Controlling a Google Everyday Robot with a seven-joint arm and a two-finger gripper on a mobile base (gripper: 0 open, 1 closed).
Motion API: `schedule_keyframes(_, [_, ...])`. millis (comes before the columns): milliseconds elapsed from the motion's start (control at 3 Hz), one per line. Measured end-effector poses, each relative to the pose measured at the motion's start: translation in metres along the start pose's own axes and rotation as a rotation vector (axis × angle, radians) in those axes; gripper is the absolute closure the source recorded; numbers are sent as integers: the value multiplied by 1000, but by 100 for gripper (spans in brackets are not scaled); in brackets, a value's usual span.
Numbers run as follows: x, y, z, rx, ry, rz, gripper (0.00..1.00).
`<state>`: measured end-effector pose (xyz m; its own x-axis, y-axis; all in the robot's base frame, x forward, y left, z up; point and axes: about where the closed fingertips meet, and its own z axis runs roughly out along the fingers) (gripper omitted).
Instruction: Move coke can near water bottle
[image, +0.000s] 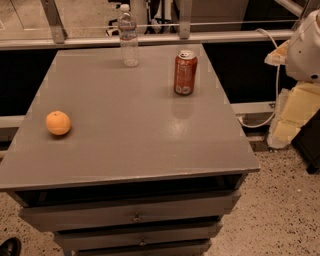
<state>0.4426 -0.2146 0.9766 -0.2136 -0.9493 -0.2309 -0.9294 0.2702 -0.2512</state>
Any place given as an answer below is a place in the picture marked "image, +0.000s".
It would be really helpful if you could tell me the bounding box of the orange fruit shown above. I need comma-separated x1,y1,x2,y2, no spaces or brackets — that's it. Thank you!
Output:
46,111,71,136

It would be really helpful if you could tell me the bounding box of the metal window rail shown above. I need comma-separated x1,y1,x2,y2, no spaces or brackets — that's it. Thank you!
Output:
0,29,293,51

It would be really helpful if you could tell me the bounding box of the grey drawer cabinet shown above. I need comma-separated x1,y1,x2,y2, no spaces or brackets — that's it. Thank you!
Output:
0,44,261,256

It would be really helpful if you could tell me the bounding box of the black shoe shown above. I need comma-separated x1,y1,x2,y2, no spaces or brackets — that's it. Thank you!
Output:
0,237,21,256

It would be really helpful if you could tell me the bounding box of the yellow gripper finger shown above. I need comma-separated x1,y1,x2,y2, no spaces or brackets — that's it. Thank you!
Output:
267,82,320,149
264,41,289,66

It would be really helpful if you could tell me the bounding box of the grey drawer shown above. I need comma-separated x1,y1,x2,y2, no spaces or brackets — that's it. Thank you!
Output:
55,221,222,250
77,239,211,256
20,191,241,232

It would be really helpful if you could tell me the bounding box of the red coke can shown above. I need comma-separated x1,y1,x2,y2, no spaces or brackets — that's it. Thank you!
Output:
174,49,198,96

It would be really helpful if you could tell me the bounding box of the clear plastic water bottle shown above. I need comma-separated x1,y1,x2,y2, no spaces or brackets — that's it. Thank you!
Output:
118,4,139,67

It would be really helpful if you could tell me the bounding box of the bottom grey drawer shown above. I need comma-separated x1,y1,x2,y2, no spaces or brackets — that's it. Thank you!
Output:
77,239,211,256

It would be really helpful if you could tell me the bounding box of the middle grey drawer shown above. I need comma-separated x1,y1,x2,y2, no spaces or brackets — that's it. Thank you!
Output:
55,221,222,250

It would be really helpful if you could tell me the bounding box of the white cable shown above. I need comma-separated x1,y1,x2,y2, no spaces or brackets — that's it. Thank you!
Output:
237,28,281,129

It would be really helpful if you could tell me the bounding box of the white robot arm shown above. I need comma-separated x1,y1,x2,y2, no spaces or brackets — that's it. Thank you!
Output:
265,10,320,149

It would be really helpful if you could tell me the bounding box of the top grey drawer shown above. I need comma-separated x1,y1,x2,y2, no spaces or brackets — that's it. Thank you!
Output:
20,191,241,232

